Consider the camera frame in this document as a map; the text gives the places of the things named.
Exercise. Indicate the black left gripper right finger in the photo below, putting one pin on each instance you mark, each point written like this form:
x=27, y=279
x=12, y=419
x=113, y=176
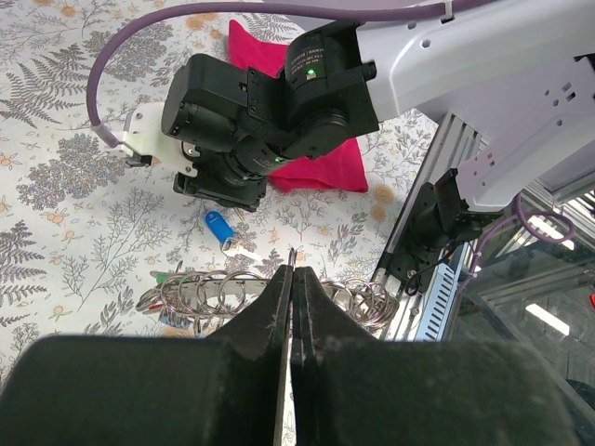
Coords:
x=350, y=388

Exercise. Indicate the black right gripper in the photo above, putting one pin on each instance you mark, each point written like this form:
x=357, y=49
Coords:
x=217, y=183

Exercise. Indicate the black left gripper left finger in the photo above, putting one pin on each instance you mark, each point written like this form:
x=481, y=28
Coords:
x=223, y=389

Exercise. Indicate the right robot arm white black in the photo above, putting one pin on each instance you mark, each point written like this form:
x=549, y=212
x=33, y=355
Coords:
x=529, y=58

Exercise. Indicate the blue key tag with key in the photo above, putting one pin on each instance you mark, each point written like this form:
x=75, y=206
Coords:
x=220, y=229

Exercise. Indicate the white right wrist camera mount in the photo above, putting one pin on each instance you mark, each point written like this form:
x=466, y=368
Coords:
x=143, y=136

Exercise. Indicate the white slotted cable duct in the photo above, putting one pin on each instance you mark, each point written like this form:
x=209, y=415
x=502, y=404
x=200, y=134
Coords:
x=440, y=304

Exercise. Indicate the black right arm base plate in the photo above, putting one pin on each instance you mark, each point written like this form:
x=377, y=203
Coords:
x=433, y=225

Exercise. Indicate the aluminium front rail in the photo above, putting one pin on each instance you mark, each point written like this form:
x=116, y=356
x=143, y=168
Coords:
x=454, y=143

